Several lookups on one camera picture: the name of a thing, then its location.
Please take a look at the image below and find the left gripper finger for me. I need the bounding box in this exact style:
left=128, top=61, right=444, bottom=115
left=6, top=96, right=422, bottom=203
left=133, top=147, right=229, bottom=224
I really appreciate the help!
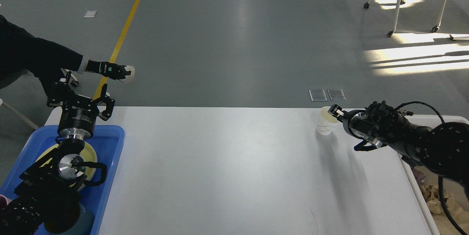
left=93, top=84, right=115, bottom=121
left=47, top=71, right=77, bottom=107

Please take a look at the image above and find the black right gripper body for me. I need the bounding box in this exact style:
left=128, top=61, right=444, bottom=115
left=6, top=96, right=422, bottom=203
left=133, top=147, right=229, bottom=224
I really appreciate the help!
left=342, top=110, right=385, bottom=148

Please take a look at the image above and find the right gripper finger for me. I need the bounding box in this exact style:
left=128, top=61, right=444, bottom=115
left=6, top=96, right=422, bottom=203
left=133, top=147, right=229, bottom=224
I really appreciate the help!
left=328, top=104, right=348, bottom=122
left=354, top=139, right=377, bottom=151

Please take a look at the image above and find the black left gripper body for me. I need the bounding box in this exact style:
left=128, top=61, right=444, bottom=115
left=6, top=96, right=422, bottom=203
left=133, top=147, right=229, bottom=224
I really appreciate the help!
left=58, top=98, right=99, bottom=140

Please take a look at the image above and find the small white cup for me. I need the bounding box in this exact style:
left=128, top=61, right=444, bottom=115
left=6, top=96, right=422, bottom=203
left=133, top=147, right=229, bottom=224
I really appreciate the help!
left=316, top=106, right=340, bottom=135

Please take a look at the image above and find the yellow plastic plate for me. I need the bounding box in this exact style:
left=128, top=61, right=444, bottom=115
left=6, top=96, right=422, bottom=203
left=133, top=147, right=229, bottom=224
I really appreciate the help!
left=40, top=143, right=98, bottom=191

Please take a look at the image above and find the brown paper ball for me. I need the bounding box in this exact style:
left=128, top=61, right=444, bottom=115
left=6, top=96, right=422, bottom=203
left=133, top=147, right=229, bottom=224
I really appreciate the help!
left=420, top=185, right=460, bottom=215

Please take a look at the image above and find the teal mug yellow inside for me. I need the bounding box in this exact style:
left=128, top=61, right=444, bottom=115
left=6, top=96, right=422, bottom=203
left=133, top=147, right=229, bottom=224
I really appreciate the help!
left=44, top=203, right=95, bottom=235

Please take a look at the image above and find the red snack wrapper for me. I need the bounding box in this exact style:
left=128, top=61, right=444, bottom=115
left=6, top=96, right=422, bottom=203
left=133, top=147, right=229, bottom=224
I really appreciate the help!
left=411, top=168, right=428, bottom=186

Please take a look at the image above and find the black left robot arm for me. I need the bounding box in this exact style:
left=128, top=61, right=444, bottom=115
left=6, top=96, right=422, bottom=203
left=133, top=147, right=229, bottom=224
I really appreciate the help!
left=1, top=73, right=115, bottom=235

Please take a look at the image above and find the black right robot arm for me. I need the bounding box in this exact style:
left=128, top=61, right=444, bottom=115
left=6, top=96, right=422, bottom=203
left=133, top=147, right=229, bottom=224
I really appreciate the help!
left=328, top=101, right=469, bottom=197

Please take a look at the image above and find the seated person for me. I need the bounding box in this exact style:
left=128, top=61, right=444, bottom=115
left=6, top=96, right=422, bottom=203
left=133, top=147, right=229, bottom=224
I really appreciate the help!
left=0, top=16, right=136, bottom=95

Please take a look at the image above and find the blue plastic tray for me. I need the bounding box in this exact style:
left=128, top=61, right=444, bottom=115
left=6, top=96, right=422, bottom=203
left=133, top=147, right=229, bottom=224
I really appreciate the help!
left=0, top=125, right=125, bottom=235

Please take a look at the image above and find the white plastic bin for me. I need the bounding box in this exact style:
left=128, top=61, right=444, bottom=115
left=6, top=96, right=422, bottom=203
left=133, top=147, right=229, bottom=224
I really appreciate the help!
left=396, top=114, right=469, bottom=235

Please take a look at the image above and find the pink cup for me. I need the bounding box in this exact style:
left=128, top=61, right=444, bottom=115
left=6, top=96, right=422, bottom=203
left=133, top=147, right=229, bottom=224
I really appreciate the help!
left=0, top=194, right=12, bottom=210

